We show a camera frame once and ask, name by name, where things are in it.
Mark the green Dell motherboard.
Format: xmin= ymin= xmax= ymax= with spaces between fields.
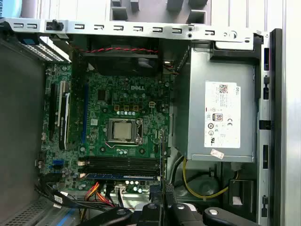
xmin=41 ymin=63 xmax=175 ymax=196

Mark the black case fan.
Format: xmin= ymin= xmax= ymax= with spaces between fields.
xmin=72 ymin=37 xmax=163 ymax=76

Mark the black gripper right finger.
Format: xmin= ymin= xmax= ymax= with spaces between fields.
xmin=164 ymin=185 xmax=259 ymax=226

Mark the black graphics card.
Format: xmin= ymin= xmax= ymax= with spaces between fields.
xmin=57 ymin=92 xmax=71 ymax=151

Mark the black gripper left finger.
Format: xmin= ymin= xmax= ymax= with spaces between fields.
xmin=81 ymin=185 xmax=163 ymax=226

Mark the black RAM slot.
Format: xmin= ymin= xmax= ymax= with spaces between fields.
xmin=79 ymin=156 xmax=163 ymax=163
xmin=79 ymin=162 xmax=163 ymax=169
xmin=79 ymin=167 xmax=162 ymax=174

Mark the silver CPU chip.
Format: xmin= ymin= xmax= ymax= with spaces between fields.
xmin=113 ymin=122 xmax=134 ymax=142

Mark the silver perforated slot cover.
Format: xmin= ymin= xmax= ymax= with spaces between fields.
xmin=23 ymin=43 xmax=71 ymax=64

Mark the white expansion slot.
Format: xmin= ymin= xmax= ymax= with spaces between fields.
xmin=57 ymin=81 xmax=65 ymax=126

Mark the black open PC case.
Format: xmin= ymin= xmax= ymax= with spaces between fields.
xmin=0 ymin=17 xmax=286 ymax=226

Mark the black wire bundle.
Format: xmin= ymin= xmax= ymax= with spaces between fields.
xmin=34 ymin=176 xmax=123 ymax=213

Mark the yellow wire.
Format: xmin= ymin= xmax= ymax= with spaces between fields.
xmin=182 ymin=157 xmax=230 ymax=201

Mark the blue expansion slot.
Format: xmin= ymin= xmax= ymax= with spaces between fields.
xmin=81 ymin=81 xmax=90 ymax=145

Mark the green RAM stick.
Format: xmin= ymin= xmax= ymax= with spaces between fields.
xmin=160 ymin=131 xmax=166 ymax=208

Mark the metal CPU socket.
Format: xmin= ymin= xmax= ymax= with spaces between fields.
xmin=107 ymin=117 xmax=144 ymax=146

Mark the black clip on case rail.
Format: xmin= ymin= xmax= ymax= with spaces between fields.
xmin=46 ymin=19 xmax=64 ymax=32

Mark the blue plastic card latch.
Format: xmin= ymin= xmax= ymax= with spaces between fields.
xmin=22 ymin=34 xmax=40 ymax=46

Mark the red and black fan wire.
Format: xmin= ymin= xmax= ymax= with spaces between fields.
xmin=77 ymin=46 xmax=158 ymax=54

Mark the orange and red wire bundle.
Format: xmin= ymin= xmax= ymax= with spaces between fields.
xmin=84 ymin=181 xmax=116 ymax=208

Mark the silver power supply unit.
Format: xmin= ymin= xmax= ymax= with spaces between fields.
xmin=175 ymin=41 xmax=259 ymax=163

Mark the black expansion slot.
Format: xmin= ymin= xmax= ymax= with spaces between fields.
xmin=48 ymin=83 xmax=57 ymax=140

